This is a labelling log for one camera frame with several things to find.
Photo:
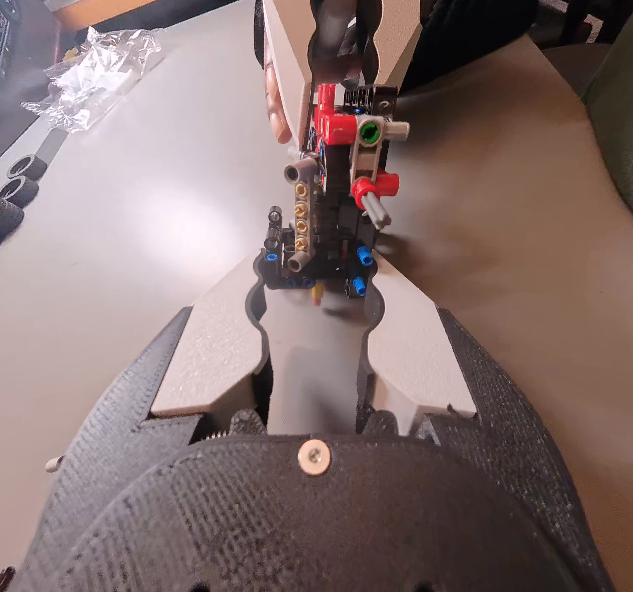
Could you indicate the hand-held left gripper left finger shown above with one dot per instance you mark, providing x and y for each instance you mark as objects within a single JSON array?
[{"x": 207, "y": 355}]

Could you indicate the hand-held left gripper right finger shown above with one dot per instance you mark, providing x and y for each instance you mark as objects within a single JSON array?
[{"x": 425, "y": 355}]

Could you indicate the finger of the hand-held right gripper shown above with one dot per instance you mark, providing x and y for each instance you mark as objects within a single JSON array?
[
  {"x": 287, "y": 33},
  {"x": 405, "y": 4}
]

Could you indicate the lego car model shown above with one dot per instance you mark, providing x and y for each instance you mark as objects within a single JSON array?
[{"x": 336, "y": 127}]

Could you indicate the grey lego pin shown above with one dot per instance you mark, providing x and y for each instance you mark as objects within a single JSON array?
[{"x": 53, "y": 463}]

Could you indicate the person's right hand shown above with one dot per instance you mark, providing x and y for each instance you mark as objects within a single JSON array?
[{"x": 278, "y": 112}]

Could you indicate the black padded chair armrest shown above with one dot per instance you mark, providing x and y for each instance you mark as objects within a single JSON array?
[{"x": 470, "y": 19}]

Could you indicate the dark chair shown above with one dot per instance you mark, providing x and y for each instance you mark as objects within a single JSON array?
[{"x": 583, "y": 9}]

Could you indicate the clear plastic bag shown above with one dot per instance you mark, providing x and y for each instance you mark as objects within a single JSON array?
[{"x": 99, "y": 68}]

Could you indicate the dark printed box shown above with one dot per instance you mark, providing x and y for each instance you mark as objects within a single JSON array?
[{"x": 24, "y": 58}]

